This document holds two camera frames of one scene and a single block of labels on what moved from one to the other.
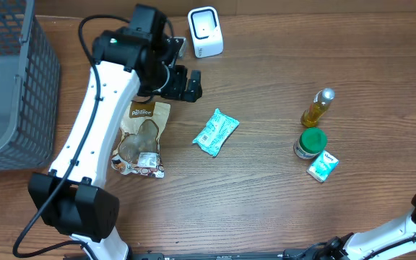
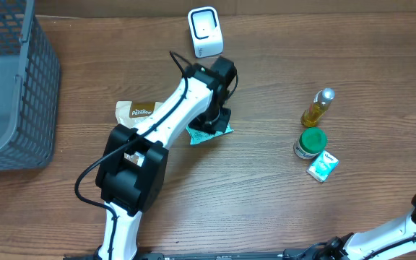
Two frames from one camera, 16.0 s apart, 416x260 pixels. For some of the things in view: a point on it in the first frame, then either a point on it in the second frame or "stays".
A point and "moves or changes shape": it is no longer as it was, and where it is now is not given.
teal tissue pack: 219,128 moves or changes shape
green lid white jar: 310,142 stays
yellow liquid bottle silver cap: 321,101 stays
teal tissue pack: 323,166 stays
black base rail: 206,255 stays
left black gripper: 176,90 -> 220,124
